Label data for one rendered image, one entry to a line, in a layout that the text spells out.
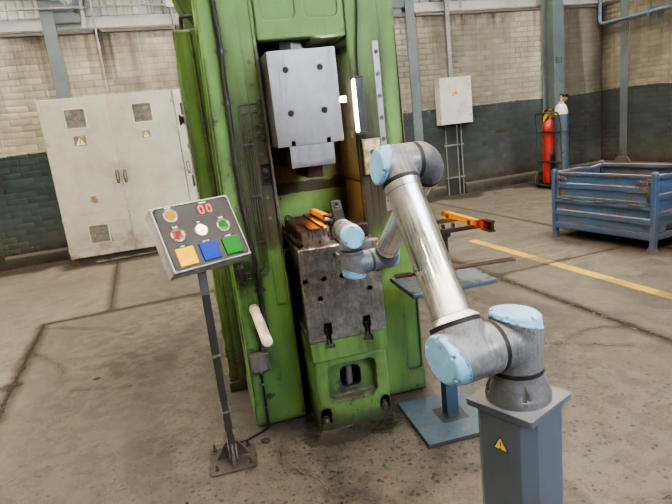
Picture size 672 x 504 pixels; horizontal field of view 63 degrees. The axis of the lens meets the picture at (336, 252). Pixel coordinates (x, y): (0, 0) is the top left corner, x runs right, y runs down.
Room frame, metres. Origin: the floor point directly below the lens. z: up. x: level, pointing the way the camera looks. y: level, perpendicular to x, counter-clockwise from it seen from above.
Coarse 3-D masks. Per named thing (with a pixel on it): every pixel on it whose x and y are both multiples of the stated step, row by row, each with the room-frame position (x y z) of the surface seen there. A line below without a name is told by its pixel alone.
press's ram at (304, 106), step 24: (312, 48) 2.46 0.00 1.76; (264, 72) 2.51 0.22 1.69; (288, 72) 2.43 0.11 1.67; (312, 72) 2.46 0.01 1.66; (336, 72) 2.48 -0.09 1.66; (264, 96) 2.61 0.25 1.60; (288, 96) 2.43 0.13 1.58; (312, 96) 2.45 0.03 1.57; (336, 96) 2.48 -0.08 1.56; (288, 120) 2.43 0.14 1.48; (312, 120) 2.45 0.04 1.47; (336, 120) 2.48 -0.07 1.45; (288, 144) 2.42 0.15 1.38
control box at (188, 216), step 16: (160, 208) 2.14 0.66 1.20; (176, 208) 2.18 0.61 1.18; (192, 208) 2.21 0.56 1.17; (208, 208) 2.24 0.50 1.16; (224, 208) 2.28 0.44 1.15; (160, 224) 2.10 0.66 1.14; (176, 224) 2.13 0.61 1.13; (192, 224) 2.17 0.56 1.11; (208, 224) 2.20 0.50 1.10; (160, 240) 2.07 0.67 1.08; (176, 240) 2.09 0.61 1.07; (192, 240) 2.13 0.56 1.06; (208, 240) 2.16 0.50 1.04; (240, 240) 2.23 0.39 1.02; (160, 256) 2.10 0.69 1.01; (176, 256) 2.05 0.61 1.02; (224, 256) 2.15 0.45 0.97; (240, 256) 2.19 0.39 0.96; (176, 272) 2.02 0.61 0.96; (192, 272) 2.09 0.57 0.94
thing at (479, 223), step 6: (450, 216) 2.50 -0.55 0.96; (456, 216) 2.44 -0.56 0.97; (462, 216) 2.39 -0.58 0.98; (468, 216) 2.38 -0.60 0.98; (474, 222) 2.28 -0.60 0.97; (480, 222) 2.24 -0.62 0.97; (486, 222) 2.20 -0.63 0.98; (492, 222) 2.16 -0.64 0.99; (480, 228) 2.24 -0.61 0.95; (486, 228) 2.20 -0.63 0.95; (492, 228) 2.16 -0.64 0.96
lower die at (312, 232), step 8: (304, 216) 2.81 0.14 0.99; (304, 224) 2.58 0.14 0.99; (312, 224) 2.56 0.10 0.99; (320, 224) 2.48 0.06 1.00; (296, 232) 2.53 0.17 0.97; (304, 232) 2.43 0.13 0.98; (312, 232) 2.44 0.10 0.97; (320, 232) 2.45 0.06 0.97; (328, 232) 2.45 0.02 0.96; (304, 240) 2.43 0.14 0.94; (312, 240) 2.44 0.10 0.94; (320, 240) 2.44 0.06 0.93; (328, 240) 2.45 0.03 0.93
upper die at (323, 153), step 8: (312, 144) 2.45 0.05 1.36; (320, 144) 2.46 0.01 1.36; (328, 144) 2.47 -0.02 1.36; (280, 152) 2.68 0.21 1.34; (288, 152) 2.47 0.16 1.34; (296, 152) 2.43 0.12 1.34; (304, 152) 2.44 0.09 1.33; (312, 152) 2.45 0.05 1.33; (320, 152) 2.46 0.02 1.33; (328, 152) 2.46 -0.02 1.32; (280, 160) 2.72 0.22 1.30; (288, 160) 2.49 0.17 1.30; (296, 160) 2.43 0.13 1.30; (304, 160) 2.44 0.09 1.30; (312, 160) 2.45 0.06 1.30; (320, 160) 2.45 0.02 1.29; (328, 160) 2.46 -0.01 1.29
